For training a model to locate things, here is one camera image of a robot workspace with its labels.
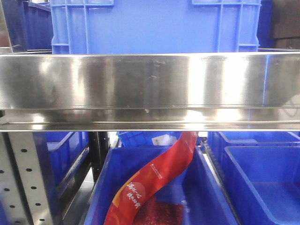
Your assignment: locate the blue bin behind centre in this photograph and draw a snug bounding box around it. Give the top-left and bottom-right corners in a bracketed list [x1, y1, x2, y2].
[116, 131, 181, 147]

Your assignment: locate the blue bin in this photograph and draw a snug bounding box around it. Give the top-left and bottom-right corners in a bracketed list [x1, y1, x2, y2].
[84, 146, 237, 225]
[46, 131, 90, 188]
[207, 131, 300, 225]
[116, 131, 181, 147]

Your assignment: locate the blue bin left lower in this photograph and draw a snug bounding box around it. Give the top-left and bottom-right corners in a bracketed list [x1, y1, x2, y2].
[46, 131, 90, 188]

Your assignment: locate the blue bin centre lower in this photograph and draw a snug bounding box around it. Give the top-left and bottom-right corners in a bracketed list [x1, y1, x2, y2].
[84, 146, 237, 225]

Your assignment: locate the blue bin right lower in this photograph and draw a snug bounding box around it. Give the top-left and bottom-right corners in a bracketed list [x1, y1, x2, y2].
[207, 131, 300, 225]

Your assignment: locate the red snack package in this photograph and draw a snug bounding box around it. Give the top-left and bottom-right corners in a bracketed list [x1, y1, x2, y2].
[104, 131, 197, 225]

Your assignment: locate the large blue crate on shelf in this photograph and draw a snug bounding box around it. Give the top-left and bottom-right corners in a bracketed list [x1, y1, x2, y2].
[50, 0, 261, 54]

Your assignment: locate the perforated grey shelf upright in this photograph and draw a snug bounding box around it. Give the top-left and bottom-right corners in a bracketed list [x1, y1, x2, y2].
[0, 132, 62, 225]

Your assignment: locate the dark blue crate upper left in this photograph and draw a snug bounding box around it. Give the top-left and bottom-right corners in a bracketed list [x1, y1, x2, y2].
[0, 0, 53, 53]

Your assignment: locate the stainless steel shelf rail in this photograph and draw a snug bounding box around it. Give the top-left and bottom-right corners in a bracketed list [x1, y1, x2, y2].
[0, 52, 300, 131]

